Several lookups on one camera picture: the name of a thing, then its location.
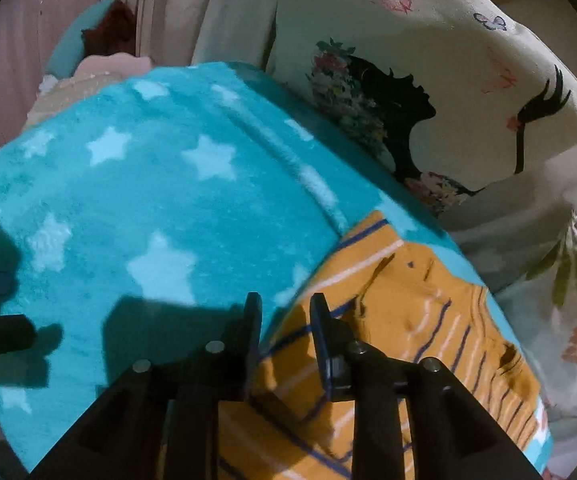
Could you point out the cream curtain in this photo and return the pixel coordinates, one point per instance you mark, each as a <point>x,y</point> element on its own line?
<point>208,5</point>

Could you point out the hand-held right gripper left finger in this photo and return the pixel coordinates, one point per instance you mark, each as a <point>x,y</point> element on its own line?
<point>251,332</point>

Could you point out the white floral pillow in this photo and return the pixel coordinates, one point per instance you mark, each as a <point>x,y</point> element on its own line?
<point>568,310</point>

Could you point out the teal pillow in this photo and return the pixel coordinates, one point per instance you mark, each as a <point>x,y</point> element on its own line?
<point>71,40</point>

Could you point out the dark red cloth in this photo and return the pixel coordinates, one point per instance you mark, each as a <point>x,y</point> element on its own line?
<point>113,27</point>

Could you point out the teal star printed blanket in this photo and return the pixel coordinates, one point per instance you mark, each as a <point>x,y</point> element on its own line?
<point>143,200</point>

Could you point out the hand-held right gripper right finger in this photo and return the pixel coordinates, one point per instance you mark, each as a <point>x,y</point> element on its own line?
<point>324,355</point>

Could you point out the pink cloth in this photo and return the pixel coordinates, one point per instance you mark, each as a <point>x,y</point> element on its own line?
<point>118,65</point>

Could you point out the orange striped towel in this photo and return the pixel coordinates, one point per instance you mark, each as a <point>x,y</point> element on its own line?
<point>418,305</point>

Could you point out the beige cloth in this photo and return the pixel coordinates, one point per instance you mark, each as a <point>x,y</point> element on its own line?
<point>63,97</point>

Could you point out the cream silhouette print pillow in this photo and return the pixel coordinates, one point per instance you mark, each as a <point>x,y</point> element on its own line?
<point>443,35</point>

